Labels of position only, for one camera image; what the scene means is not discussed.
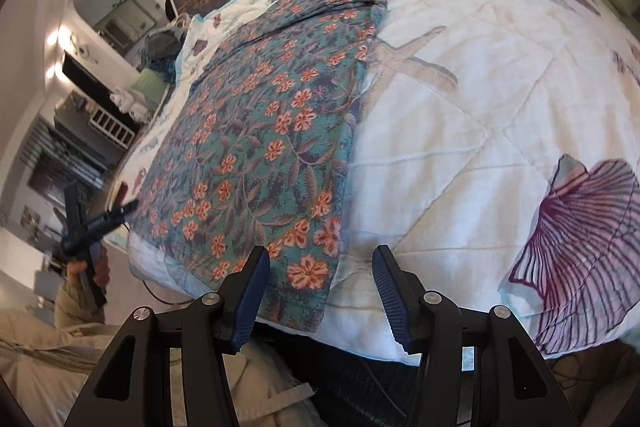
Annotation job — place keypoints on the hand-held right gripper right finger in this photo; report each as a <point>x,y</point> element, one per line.
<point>392,302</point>

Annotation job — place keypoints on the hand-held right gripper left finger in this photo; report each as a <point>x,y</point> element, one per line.
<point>250,297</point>

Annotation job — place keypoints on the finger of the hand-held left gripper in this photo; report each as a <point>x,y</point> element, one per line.
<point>112,219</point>
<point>122,196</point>

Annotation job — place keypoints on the teal floral pajama top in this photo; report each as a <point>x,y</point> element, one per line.
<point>260,147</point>

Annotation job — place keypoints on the person's left forearm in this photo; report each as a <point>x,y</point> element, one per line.
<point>70,307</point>

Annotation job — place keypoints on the grey pile of clothes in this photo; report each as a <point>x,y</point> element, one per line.
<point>160,47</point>

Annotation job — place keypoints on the person's left hand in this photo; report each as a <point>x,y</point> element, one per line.
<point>103,269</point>

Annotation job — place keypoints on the dark shelf unit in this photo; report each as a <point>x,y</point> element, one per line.
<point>65,162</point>

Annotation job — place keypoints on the white ladder rack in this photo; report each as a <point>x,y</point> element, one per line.
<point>112,127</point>

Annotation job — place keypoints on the white cat figurine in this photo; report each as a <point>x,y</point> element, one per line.
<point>125,102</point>

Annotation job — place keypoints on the green cushion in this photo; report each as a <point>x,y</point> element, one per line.
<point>150,82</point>

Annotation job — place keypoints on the person's beige jacket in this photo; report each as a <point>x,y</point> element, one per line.
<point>30,367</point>

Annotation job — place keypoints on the white seashell print quilt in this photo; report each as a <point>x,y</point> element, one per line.
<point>475,107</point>

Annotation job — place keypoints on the black wall television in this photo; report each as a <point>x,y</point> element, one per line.
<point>90,77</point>

